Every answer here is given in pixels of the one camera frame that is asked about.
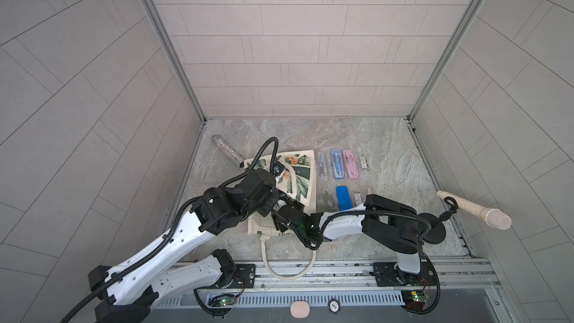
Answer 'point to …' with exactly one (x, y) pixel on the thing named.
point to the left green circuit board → (227, 300)
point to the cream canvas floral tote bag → (294, 176)
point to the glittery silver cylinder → (222, 144)
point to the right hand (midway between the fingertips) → (276, 213)
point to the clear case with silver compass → (324, 163)
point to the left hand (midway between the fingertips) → (275, 189)
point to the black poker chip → (334, 306)
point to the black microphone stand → (436, 232)
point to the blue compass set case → (338, 164)
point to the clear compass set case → (363, 162)
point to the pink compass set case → (350, 164)
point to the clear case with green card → (329, 199)
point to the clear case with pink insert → (369, 191)
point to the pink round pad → (300, 309)
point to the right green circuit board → (414, 300)
